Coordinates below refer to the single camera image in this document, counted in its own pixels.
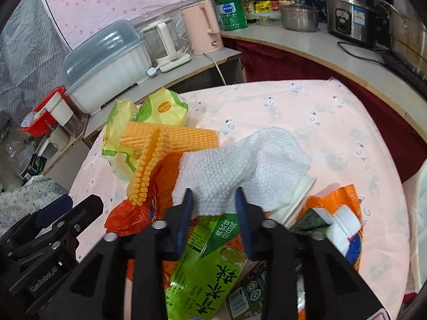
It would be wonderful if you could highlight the white plastic bottle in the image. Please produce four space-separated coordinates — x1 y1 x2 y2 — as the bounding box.
325 205 363 257

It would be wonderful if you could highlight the white paper towel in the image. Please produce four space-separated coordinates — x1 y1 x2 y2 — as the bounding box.
172 127 311 214

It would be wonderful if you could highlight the green tin can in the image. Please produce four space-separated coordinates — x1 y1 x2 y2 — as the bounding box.
215 0 249 33

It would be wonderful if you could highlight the red plastic bag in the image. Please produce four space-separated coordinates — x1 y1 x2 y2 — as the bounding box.
105 198 157 238

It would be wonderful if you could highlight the small steel pot with lid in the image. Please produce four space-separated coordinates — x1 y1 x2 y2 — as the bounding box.
279 3 320 33

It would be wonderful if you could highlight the glass jar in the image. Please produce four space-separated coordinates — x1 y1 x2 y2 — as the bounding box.
3 138 35 177

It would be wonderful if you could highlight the wooden side cabinet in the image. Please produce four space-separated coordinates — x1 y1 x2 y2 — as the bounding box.
43 45 247 174

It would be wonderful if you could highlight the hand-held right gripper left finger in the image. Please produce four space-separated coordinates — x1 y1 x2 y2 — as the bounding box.
39 188 196 320

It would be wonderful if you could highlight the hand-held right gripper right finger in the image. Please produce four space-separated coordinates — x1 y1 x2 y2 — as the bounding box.
234 187 389 320

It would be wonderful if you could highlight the green yellow patterned cloth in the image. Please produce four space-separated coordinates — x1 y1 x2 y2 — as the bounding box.
101 87 189 183

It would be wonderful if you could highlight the white glass kettle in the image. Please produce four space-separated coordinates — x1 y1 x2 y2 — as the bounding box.
140 18 192 73

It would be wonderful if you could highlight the pink electric kettle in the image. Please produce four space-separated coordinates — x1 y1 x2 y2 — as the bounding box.
180 0 224 55

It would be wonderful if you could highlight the dark green packet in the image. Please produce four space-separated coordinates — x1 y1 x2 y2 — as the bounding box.
288 207 331 234

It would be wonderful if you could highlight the clear food container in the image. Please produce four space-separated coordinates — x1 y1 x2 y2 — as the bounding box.
256 11 282 26

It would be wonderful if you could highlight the black power cable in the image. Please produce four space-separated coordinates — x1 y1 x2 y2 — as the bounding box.
337 41 389 57

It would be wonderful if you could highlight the steel cup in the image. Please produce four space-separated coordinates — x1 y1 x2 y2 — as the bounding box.
35 133 67 159

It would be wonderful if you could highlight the steel rice cooker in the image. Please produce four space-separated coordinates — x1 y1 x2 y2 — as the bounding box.
324 0 381 48

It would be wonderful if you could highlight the dark green labelled carton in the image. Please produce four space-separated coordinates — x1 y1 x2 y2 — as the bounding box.
227 263 271 320

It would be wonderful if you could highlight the large steel steamer pot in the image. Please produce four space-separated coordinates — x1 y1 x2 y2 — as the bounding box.
378 0 427 81

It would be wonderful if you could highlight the red plastic basket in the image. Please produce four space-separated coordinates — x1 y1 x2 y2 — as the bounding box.
22 86 67 137

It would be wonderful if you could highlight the green drink carton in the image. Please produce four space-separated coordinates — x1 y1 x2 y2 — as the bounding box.
166 213 249 320

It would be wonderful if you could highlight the green label tin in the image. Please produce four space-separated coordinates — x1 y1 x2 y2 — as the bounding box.
18 156 47 182

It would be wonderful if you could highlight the white dish box with lid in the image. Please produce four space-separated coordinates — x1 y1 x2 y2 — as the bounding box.
62 20 152 114

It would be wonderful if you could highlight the dark red curtain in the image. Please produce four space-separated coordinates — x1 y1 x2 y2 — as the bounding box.
222 37 427 184

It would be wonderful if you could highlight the white bin with liner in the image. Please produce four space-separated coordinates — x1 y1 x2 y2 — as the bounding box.
402 163 427 294

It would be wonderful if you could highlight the pink printed tablecloth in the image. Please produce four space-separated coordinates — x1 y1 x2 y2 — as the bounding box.
68 79 412 320

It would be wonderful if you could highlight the white kettle cord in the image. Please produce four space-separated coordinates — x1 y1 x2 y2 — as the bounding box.
205 53 228 85

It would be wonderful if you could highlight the orange plastic bag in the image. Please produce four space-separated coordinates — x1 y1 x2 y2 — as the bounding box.
126 151 365 320

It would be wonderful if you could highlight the blue floral cloth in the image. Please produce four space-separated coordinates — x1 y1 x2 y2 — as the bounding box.
0 175 70 222

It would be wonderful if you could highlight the dark jar with white label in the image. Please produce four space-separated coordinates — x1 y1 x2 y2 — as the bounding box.
241 0 257 24

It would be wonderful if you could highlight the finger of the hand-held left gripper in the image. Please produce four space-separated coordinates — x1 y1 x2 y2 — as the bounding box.
7 195 104 261
0 196 74 245

